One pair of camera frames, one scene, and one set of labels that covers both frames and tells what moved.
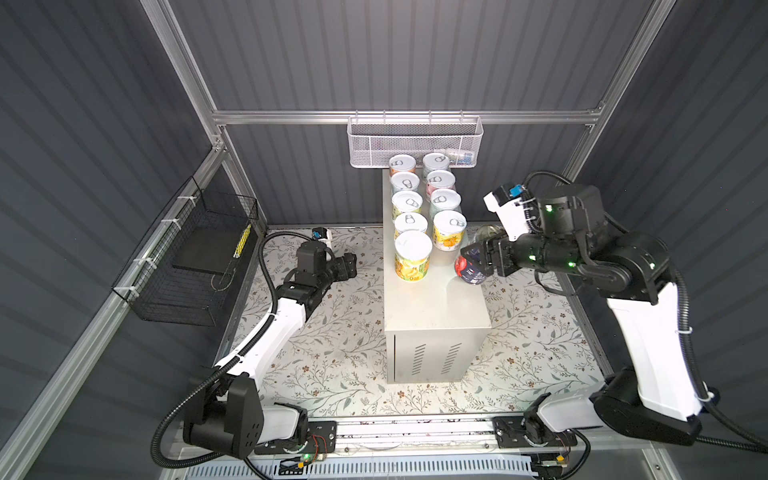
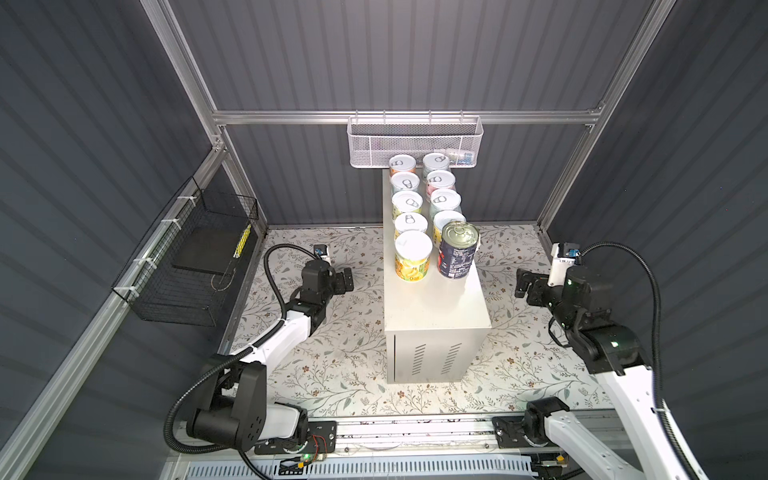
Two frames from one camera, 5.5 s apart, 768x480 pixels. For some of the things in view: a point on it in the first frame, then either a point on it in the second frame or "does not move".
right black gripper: [496, 264] to [537, 283]
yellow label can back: [412, 251] does not move
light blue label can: [404, 181] does not move
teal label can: [435, 161] does not move
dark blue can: [462, 266] to [457, 250]
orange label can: [400, 163] does not move
